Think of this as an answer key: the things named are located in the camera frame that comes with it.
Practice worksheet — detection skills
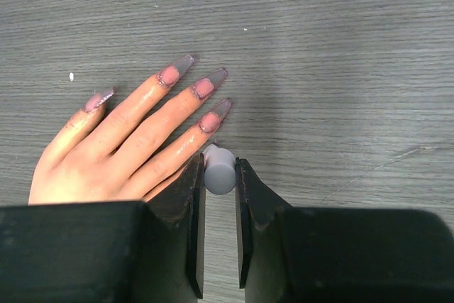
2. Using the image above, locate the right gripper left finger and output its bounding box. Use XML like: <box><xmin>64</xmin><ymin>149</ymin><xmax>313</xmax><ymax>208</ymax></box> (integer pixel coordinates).
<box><xmin>141</xmin><ymin>155</ymin><xmax>206</xmax><ymax>300</ymax></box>

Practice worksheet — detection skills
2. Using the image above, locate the mannequin hand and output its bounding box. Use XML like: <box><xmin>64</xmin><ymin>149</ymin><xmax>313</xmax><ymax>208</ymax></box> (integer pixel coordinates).
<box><xmin>28</xmin><ymin>55</ymin><xmax>233</xmax><ymax>205</ymax></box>

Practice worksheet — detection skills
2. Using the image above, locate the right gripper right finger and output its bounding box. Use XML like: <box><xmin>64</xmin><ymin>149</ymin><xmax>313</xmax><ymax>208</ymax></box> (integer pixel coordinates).
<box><xmin>235</xmin><ymin>158</ymin><xmax>291</xmax><ymax>302</ymax></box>

